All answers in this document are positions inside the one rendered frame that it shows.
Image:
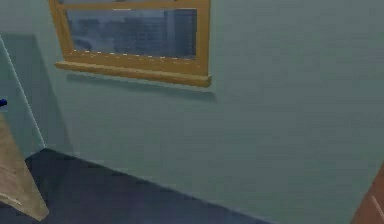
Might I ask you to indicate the small blue object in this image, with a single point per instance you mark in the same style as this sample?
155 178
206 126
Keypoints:
2 102

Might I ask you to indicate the reddish brown furniture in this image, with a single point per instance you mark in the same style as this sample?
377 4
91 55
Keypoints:
371 203

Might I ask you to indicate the beige wooden cabinet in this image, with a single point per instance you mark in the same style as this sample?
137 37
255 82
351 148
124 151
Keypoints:
15 180

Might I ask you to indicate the wooden framed window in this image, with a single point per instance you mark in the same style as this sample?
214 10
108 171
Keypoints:
133 66

